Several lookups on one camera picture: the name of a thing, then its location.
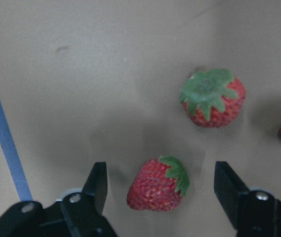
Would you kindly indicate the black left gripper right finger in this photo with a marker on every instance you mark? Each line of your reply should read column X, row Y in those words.
column 252, row 213

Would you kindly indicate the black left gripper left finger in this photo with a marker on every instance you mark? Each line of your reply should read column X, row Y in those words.
column 79, row 214

